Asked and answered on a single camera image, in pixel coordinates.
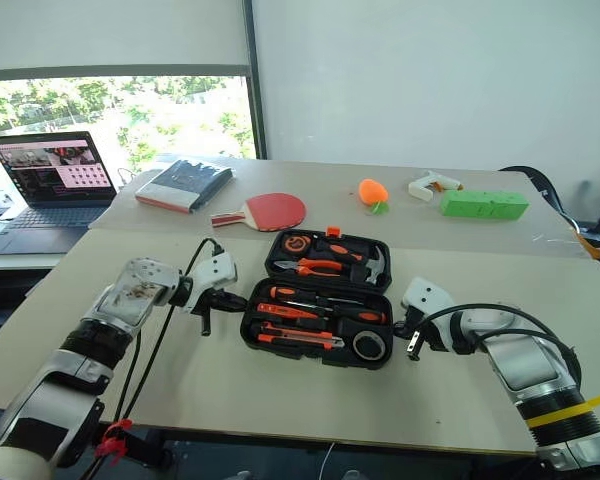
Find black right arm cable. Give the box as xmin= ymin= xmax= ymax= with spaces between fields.
xmin=410 ymin=302 xmax=584 ymax=389

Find thin white hanging cable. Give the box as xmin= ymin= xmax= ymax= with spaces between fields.
xmin=318 ymin=441 xmax=337 ymax=480

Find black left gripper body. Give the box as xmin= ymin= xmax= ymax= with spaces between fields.
xmin=195 ymin=290 xmax=230 ymax=316

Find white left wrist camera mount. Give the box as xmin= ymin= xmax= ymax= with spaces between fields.
xmin=181 ymin=251 xmax=240 ymax=317

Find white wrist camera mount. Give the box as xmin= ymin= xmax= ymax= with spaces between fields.
xmin=181 ymin=251 xmax=240 ymax=317
xmin=400 ymin=276 xmax=457 ymax=352

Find open dark laptop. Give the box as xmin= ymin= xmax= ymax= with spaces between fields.
xmin=0 ymin=130 xmax=119 ymax=257

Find orange black tape measure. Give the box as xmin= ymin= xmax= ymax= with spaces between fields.
xmin=280 ymin=234 xmax=314 ymax=257

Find black plastic tool case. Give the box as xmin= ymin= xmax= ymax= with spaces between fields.
xmin=239 ymin=227 xmax=397 ymax=372

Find claw hammer orange grip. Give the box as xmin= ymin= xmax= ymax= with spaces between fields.
xmin=323 ymin=239 xmax=390 ymax=287

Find black orange screwdriver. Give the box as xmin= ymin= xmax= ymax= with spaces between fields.
xmin=266 ymin=285 xmax=367 ymax=307
xmin=283 ymin=300 xmax=388 ymax=326

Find green plastic block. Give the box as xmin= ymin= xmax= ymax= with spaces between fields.
xmin=439 ymin=188 xmax=531 ymax=223

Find orange toy fruit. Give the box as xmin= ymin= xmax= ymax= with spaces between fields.
xmin=357 ymin=178 xmax=391 ymax=217

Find yellow tape strip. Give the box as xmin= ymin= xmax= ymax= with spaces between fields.
xmin=524 ymin=388 xmax=600 ymax=429

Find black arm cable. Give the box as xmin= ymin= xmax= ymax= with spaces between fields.
xmin=410 ymin=302 xmax=584 ymax=389
xmin=79 ymin=237 xmax=227 ymax=480

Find red table tennis paddle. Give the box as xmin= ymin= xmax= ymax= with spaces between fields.
xmin=210 ymin=191 xmax=309 ymax=234

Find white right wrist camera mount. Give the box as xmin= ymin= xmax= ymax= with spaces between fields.
xmin=400 ymin=276 xmax=457 ymax=352

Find black electrical tape roll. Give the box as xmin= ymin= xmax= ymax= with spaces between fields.
xmin=353 ymin=329 xmax=386 ymax=361

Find wrapped dark book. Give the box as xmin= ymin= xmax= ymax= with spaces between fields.
xmin=134 ymin=158 xmax=236 ymax=216

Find red cable tie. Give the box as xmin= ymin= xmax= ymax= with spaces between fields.
xmin=93 ymin=418 xmax=134 ymax=462

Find dark window frame post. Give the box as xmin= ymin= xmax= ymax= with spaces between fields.
xmin=241 ymin=0 xmax=270 ymax=161

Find white roller blind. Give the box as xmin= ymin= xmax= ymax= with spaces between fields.
xmin=0 ymin=0 xmax=251 ymax=81

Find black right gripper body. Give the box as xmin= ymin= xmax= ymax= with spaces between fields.
xmin=402 ymin=307 xmax=437 ymax=350

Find orange handled pliers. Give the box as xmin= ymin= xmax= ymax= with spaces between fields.
xmin=273 ymin=256 xmax=346 ymax=278

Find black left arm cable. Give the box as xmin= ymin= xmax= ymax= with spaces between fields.
xmin=79 ymin=237 xmax=227 ymax=480

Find white glue gun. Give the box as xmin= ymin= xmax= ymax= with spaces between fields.
xmin=407 ymin=169 xmax=466 ymax=199

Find black orange utility knife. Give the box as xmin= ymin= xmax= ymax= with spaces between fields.
xmin=251 ymin=321 xmax=346 ymax=351

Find black table leg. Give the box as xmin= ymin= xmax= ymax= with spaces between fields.
xmin=123 ymin=426 xmax=177 ymax=470

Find orange tester screwdriver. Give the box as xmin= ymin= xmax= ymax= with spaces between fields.
xmin=255 ymin=301 xmax=322 ymax=322

